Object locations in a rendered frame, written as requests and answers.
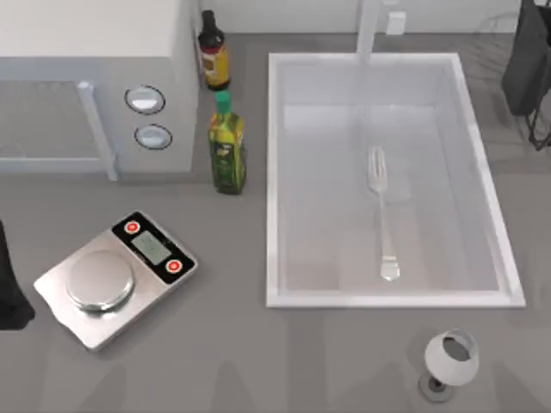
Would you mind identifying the silver fork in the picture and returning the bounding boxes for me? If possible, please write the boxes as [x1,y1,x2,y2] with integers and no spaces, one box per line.
[366,145,401,282]

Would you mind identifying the tall white tap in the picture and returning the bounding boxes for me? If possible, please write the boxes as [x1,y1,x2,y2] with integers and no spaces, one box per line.
[356,0,381,66]

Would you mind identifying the round microwave knob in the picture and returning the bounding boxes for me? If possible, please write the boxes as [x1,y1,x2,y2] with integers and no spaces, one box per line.
[124,84,167,116]
[133,123,174,151]

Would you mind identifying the white wine glass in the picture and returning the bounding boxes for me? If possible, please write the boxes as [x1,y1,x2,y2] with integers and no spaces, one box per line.
[418,329,480,391]

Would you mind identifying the microwave door handle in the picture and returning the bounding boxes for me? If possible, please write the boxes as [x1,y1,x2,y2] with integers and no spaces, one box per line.
[77,80,119,182]

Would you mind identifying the green oil bottle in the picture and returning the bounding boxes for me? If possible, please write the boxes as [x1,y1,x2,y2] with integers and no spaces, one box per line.
[207,90,248,195]

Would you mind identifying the white wall socket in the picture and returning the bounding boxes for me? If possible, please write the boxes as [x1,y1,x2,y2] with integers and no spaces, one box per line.
[386,11,406,36]

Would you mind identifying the silver kitchen scale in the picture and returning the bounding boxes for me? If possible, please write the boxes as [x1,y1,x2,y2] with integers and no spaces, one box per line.
[33,210,200,353]

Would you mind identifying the pale microwave oven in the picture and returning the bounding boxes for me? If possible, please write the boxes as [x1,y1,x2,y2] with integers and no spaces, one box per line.
[0,0,201,182]

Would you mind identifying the white sink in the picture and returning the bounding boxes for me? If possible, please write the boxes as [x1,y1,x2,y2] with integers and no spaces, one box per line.
[265,52,527,309]

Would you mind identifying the dark brown bottle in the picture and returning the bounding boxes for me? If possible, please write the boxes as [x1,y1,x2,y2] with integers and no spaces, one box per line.
[197,9,230,91]

